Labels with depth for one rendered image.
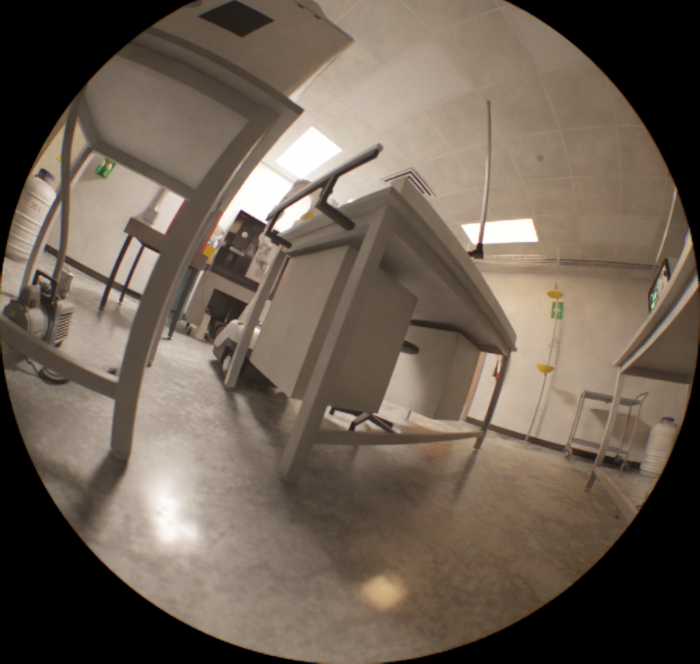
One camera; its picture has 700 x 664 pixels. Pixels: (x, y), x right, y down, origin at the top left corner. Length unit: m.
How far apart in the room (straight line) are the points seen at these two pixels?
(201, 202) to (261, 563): 0.67
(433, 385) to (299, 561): 1.47
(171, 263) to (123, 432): 0.36
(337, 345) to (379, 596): 0.59
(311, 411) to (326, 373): 0.11
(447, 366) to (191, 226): 1.62
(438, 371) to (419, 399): 0.24
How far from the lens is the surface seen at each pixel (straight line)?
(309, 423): 0.67
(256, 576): 0.50
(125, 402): 0.57
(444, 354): 1.78
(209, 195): 0.54
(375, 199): 0.79
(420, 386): 1.82
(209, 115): 0.84
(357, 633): 0.49
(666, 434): 3.97
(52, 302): 0.99
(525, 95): 2.61
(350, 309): 0.65
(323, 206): 0.81
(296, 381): 0.91
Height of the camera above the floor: 0.41
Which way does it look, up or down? 9 degrees up
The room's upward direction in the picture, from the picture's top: 20 degrees clockwise
